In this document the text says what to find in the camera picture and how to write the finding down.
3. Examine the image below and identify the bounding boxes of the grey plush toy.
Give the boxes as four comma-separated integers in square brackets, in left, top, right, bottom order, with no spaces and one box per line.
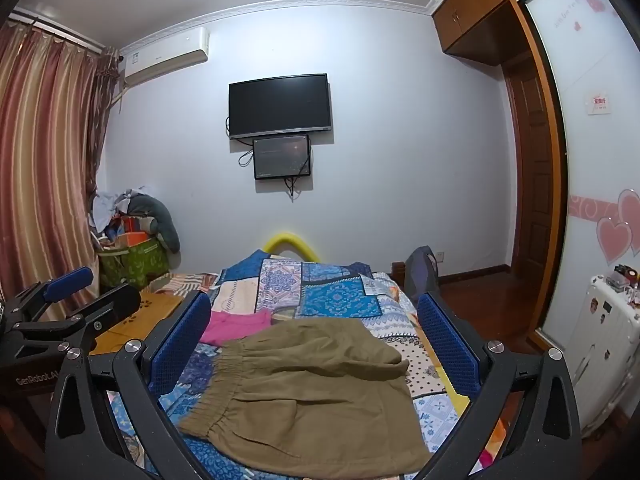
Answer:
[127,194,180,254]

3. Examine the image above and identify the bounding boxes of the white frosted wardrobe sliding door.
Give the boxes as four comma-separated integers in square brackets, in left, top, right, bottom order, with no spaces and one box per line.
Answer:
[520,0,639,346]

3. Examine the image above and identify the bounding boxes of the blue patchwork bed quilt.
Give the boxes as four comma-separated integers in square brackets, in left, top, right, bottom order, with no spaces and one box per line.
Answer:
[98,251,468,479]

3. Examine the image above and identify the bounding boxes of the white wall air conditioner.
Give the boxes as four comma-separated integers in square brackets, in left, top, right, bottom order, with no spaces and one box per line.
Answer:
[124,27,209,87]

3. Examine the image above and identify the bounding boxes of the brown wooden door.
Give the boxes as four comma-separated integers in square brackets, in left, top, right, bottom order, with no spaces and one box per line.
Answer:
[503,52,554,299]

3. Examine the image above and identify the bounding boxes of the khaki olive pants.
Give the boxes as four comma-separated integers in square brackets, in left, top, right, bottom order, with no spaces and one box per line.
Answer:
[178,318,431,479]

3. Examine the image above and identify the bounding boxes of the small black wall monitor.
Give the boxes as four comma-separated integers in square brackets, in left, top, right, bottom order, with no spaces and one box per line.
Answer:
[253,134,311,180]

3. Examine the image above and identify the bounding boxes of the grey purple backpack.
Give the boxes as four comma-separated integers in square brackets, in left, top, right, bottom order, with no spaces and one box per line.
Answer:
[404,246,439,307]

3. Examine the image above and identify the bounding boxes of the wooden overhead cabinet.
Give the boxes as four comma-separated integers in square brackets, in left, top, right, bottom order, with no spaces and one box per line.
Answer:
[434,0,530,66]

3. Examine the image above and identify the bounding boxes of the striped pink gold curtain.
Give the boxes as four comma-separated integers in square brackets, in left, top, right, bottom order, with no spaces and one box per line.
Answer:
[1,22,118,297]

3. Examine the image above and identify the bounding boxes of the yellow foam bed rail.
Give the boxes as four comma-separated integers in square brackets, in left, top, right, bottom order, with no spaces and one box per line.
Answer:
[262,232,320,263]

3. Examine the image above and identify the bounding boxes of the large black wall television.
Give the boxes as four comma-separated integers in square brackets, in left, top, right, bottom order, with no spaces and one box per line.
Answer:
[228,74,332,139]

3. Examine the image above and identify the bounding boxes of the pink folded cloth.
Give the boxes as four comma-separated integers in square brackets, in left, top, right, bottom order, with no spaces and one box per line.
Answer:
[200,310,271,347]

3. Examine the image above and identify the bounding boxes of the white suitcase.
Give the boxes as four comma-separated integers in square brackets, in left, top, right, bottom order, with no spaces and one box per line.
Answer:
[564,271,639,437]

